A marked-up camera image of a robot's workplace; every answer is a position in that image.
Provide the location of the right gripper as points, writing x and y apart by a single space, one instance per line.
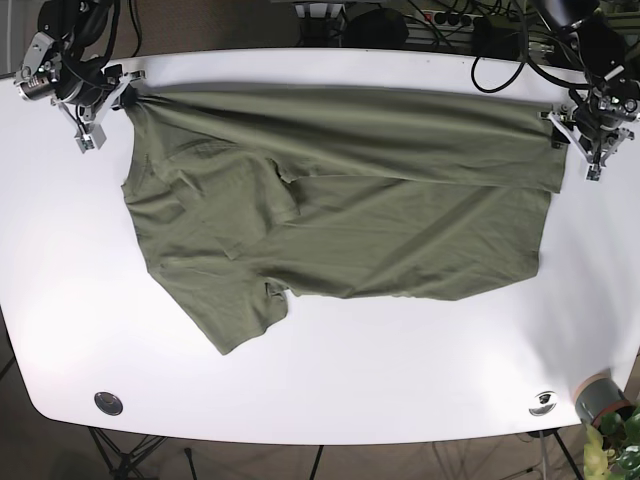
88 101

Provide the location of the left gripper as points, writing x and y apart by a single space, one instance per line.
595 131

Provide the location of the olive green T-shirt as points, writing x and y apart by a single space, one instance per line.
240 198

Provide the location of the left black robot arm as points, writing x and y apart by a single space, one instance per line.
582 31

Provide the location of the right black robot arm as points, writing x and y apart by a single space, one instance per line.
68 63

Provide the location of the grey plant pot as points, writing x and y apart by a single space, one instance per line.
599 395

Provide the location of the right silver table grommet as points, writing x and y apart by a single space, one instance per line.
543 403

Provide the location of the silver table grommet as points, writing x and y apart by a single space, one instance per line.
543 403
108 403

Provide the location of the left silver table grommet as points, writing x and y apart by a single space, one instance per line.
108 403

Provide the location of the green potted plant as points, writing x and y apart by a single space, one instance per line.
611 451

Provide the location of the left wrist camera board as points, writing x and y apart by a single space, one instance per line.
594 172

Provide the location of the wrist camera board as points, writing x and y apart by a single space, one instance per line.
594 172
92 139

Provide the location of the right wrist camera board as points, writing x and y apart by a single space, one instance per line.
92 139

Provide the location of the black table leg frame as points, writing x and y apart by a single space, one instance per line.
125 465

